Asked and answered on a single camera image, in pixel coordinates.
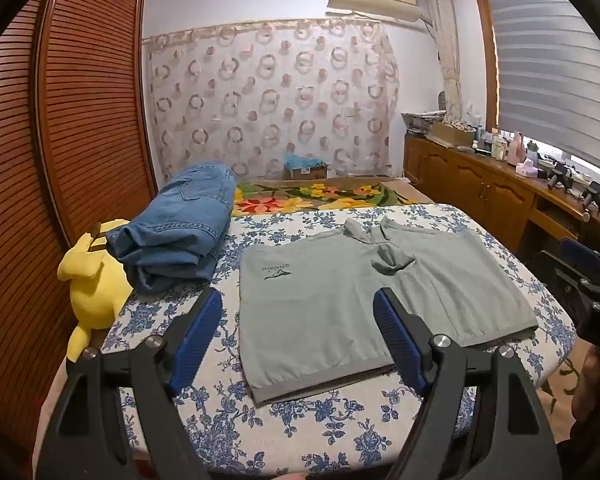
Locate grey striped window blind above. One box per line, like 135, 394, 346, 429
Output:
482, 0, 600, 183

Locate small cardboard box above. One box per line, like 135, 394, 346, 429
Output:
285, 161, 329, 181

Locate wooden louvered wardrobe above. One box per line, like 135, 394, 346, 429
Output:
0, 0, 158, 461

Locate blue floral bed sheet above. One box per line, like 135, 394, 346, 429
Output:
100, 203, 578, 478

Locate folded blue jeans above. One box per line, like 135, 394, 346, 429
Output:
105, 161, 238, 295

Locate open flat cardboard box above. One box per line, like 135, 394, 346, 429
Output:
431, 121, 477, 147

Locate grey pants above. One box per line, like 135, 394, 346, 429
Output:
237, 217, 539, 406

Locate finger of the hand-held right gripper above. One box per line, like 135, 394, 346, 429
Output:
559, 237, 600, 286
530, 251, 600, 322

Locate wooden cabinet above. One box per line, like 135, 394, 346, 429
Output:
404, 132, 600, 263

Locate beige window curtain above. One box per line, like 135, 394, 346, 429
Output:
424, 0, 465, 127

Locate person's right forearm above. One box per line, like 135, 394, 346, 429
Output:
571, 344, 600, 443

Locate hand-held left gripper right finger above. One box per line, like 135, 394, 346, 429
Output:
372, 287, 563, 480

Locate black gadget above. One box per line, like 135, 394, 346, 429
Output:
546, 161, 574, 191
581, 181, 600, 212

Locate circle patterned curtain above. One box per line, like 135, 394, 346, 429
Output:
142, 17, 401, 183

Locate stack of papers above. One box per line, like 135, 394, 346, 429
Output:
401, 111, 446, 136

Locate yellow plush toy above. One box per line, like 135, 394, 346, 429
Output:
57, 219, 133, 363

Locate colourful flower blanket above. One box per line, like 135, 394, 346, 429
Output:
230, 176, 436, 218

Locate group of bottles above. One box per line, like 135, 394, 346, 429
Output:
471, 126, 511, 162

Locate pink bottle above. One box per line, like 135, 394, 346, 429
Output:
508, 131, 527, 164

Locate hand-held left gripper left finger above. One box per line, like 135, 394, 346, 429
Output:
35, 287, 224, 480

